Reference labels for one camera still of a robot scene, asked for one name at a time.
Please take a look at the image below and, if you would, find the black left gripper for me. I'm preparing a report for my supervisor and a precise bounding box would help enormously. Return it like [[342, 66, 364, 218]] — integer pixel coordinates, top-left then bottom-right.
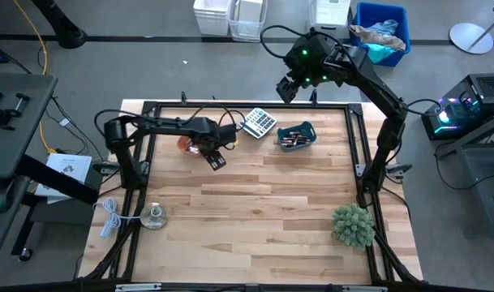
[[191, 119, 238, 172]]

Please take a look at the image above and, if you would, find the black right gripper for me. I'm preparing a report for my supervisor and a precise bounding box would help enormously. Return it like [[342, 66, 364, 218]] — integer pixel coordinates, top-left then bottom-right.
[[276, 56, 333, 103]]

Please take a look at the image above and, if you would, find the orange plastic bin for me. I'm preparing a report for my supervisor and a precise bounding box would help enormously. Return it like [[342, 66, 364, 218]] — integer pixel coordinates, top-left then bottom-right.
[[177, 135, 205, 159]]

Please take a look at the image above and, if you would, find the teal plastic bin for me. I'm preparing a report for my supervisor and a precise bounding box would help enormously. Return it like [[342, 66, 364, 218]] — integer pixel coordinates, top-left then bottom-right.
[[277, 120, 318, 153]]

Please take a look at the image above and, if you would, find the white calculator with dark keys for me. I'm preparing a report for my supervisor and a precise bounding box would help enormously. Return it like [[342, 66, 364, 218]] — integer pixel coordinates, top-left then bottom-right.
[[238, 106, 278, 140]]

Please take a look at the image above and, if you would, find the clear storage bin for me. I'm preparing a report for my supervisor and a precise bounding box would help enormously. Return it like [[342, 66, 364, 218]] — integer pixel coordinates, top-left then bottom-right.
[[228, 0, 269, 44]]

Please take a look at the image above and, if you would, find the blue laundry bin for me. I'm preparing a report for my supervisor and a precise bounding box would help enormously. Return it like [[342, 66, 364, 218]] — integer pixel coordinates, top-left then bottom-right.
[[349, 1, 412, 68]]

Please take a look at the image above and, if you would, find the white lidded storage box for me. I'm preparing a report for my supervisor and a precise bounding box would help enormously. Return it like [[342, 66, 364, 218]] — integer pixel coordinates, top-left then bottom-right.
[[306, 0, 352, 46]]

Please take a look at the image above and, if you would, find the silver tape dispenser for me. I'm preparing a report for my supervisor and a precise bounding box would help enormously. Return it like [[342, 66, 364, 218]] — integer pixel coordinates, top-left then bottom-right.
[[140, 202, 169, 231]]

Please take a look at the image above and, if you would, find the teal cloth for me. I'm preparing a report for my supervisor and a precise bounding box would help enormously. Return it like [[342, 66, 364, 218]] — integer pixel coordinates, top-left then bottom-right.
[[366, 43, 396, 65]]

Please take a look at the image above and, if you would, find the beige cloth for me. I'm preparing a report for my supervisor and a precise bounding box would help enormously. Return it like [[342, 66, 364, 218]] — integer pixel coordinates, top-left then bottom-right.
[[349, 24, 406, 52]]

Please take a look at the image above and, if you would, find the white storage bin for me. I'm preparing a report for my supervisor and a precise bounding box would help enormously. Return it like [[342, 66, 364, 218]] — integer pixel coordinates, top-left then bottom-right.
[[192, 0, 234, 37]]

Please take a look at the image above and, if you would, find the light blue cloth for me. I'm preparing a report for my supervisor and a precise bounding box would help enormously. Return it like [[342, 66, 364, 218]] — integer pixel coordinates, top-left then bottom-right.
[[367, 19, 400, 37]]

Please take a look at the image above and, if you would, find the white paper booklet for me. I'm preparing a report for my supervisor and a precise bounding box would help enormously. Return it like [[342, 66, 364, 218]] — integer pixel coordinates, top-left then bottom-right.
[[34, 152, 93, 205]]

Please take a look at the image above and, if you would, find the artificial green plant in pot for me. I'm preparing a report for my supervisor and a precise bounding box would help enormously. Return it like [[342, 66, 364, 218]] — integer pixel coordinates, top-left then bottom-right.
[[331, 203, 376, 250]]

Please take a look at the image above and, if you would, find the black desk support bar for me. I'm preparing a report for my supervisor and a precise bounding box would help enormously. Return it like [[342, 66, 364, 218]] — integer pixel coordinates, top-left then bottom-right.
[[15, 153, 100, 206]]

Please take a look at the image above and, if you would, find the black computer with RGB lights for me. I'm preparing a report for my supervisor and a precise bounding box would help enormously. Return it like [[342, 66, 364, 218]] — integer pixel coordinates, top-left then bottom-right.
[[419, 72, 494, 141]]

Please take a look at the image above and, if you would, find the grey round stand base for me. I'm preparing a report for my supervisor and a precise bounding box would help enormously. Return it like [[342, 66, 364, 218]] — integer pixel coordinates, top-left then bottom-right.
[[449, 11, 494, 55]]

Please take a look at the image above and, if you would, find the black stand leg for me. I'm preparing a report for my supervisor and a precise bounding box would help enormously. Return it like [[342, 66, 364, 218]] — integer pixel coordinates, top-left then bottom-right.
[[30, 0, 88, 50]]

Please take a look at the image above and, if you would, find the black desk top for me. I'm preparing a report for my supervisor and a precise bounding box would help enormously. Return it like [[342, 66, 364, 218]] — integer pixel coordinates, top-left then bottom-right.
[[0, 72, 59, 275]]

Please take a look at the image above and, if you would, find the black desk clamp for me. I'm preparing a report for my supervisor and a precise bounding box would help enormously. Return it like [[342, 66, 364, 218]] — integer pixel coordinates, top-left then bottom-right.
[[0, 89, 31, 131]]

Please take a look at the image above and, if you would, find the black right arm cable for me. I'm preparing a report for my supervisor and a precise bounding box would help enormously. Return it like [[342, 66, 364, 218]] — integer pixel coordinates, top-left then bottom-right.
[[260, 24, 312, 60]]

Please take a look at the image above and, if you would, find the white coiled cable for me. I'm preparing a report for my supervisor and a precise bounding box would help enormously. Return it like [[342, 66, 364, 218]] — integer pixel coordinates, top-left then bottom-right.
[[92, 197, 144, 239]]

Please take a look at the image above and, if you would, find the yellow cable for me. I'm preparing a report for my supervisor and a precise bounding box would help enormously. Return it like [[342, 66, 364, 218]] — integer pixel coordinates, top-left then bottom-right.
[[12, 0, 57, 154]]

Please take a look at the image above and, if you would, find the grey desk frame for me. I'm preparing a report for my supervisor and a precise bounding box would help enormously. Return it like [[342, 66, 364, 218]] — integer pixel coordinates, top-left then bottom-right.
[[435, 117, 494, 238]]

